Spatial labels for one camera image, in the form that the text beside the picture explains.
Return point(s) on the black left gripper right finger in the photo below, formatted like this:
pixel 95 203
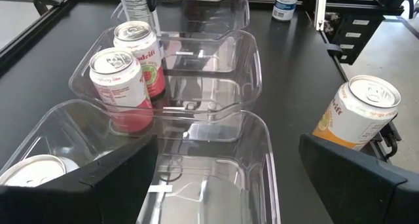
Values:
pixel 360 191

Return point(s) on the black box with white labels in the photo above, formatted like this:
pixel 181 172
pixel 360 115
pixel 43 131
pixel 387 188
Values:
pixel 360 40

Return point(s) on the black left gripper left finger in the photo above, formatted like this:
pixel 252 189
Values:
pixel 82 197

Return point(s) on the black corner brace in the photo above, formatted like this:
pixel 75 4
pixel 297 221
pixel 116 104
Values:
pixel 41 1

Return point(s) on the diagonal frame strut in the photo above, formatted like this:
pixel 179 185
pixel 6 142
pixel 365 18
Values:
pixel 320 8

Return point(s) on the clear plastic bin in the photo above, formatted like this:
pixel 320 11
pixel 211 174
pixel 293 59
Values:
pixel 222 70
pixel 216 14
pixel 229 171

